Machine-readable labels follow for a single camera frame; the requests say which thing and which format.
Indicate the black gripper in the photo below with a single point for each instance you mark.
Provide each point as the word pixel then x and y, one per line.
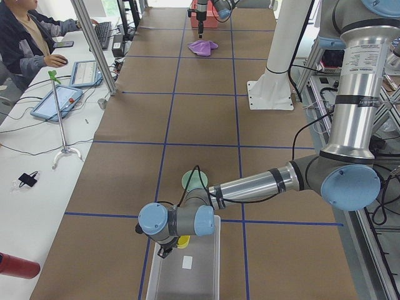
pixel 200 16
pixel 164 252

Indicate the purple microfibre cloth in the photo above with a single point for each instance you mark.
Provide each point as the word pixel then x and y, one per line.
pixel 202 48

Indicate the yellow plastic cup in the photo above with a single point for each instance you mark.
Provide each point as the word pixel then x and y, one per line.
pixel 183 242

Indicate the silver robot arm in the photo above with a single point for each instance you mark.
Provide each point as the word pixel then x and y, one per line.
pixel 223 8
pixel 341 172

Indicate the white label in box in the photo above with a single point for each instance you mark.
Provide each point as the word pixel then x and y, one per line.
pixel 187 262

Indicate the clear plastic storage box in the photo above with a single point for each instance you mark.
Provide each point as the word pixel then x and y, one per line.
pixel 189 273

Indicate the pink plastic tray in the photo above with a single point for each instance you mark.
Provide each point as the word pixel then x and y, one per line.
pixel 211 18

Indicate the mint green bowl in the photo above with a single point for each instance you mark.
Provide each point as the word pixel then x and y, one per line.
pixel 194 180

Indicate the black keyboard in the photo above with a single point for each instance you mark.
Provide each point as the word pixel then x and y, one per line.
pixel 102 30

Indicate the far teach pendant tablet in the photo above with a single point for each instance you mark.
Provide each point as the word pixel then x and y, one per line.
pixel 85 74

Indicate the black smartphone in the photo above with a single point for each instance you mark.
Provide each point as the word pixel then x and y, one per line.
pixel 63 44

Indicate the red metal bottle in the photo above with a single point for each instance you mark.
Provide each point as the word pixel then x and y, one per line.
pixel 18 267

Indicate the small black pouch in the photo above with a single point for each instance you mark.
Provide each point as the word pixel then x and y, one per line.
pixel 28 180

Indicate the seated person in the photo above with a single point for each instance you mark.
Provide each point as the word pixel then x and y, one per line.
pixel 27 40

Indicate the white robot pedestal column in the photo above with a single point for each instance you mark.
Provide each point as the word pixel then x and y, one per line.
pixel 272 90

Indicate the aluminium frame post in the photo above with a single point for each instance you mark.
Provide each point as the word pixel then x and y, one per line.
pixel 94 45

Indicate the green handled reach grabber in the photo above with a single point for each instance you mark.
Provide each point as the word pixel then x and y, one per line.
pixel 66 150

